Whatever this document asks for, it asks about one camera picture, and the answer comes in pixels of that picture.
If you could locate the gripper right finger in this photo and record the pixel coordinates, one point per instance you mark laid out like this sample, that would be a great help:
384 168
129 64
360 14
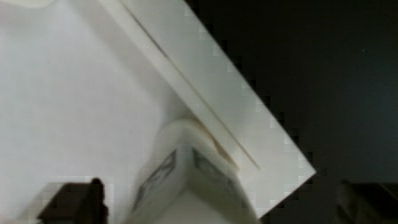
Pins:
366 203

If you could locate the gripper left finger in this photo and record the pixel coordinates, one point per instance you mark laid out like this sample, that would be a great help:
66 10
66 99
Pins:
76 205

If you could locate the white square table top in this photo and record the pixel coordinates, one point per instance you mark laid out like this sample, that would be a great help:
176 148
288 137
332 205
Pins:
112 68

